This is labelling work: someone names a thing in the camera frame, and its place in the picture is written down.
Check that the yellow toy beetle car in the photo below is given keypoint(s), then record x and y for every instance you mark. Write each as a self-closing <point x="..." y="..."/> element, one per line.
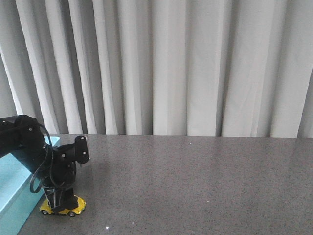
<point x="45" y="208"/>

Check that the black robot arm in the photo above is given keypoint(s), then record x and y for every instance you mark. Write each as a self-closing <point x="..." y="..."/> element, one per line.
<point x="23" y="137"/>

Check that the grey pleated curtain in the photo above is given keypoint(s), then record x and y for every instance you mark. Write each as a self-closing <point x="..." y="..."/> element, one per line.
<point x="232" y="68"/>

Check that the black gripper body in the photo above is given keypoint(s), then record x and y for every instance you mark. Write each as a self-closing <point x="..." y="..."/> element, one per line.
<point x="60" y="172"/>

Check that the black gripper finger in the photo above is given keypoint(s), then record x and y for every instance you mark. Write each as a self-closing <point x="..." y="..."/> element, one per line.
<point x="61" y="199"/>

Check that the light blue box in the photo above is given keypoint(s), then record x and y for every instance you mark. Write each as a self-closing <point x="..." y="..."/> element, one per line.
<point x="16" y="200"/>

